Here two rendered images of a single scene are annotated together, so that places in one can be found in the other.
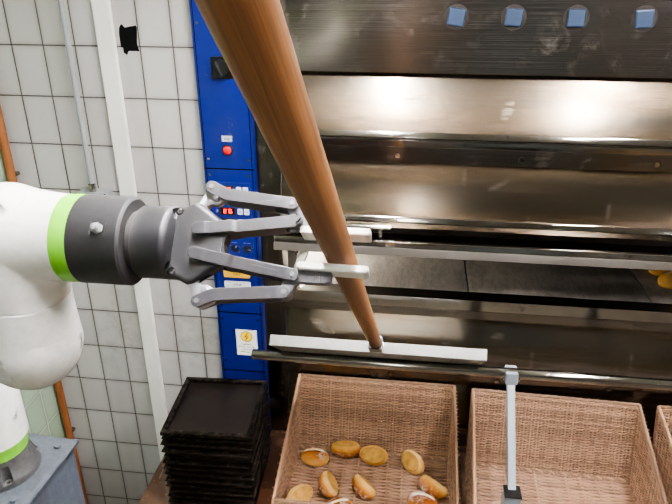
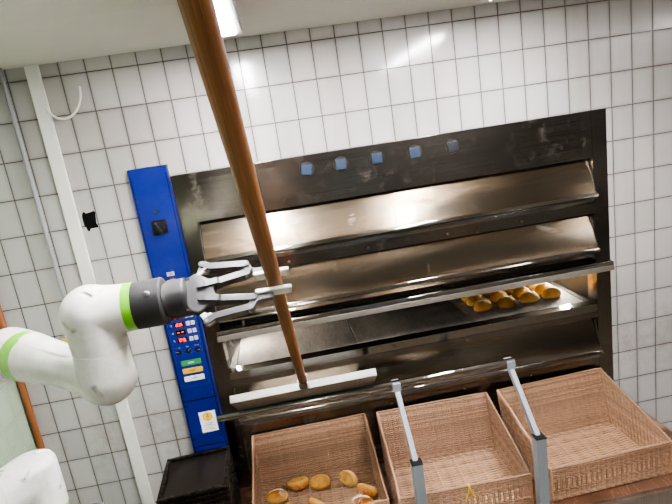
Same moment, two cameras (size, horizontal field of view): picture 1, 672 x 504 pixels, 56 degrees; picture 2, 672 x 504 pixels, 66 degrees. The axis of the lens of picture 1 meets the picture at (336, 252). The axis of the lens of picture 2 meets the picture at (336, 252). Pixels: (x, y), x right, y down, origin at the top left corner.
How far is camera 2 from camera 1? 0.41 m
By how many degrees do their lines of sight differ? 16
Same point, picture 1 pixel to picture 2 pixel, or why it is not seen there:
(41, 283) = (115, 334)
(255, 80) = (245, 182)
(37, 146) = (25, 309)
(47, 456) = not seen: outside the picture
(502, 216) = (365, 286)
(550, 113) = (377, 215)
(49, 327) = (121, 360)
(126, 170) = not seen: hidden behind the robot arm
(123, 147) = not seen: hidden behind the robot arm
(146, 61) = (104, 233)
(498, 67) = (339, 194)
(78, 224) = (136, 294)
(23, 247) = (106, 313)
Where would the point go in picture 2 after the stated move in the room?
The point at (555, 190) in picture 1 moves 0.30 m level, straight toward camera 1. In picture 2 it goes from (393, 262) to (393, 282)
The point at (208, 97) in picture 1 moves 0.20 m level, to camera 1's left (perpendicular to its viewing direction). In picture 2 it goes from (153, 248) to (103, 257)
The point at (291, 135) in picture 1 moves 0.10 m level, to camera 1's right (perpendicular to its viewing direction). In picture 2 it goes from (256, 204) to (325, 192)
